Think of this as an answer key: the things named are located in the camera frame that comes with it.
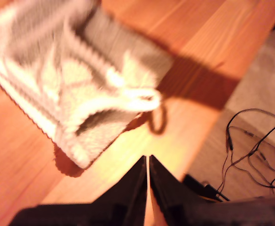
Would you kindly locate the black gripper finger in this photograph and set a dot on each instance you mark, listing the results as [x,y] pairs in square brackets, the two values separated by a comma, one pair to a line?
[128,195]
[170,195]

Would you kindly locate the cream fluffy tea towel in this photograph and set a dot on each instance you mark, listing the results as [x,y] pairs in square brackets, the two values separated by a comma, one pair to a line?
[57,82]

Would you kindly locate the black power plug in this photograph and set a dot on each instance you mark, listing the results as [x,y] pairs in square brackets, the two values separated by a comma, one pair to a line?
[196,183]

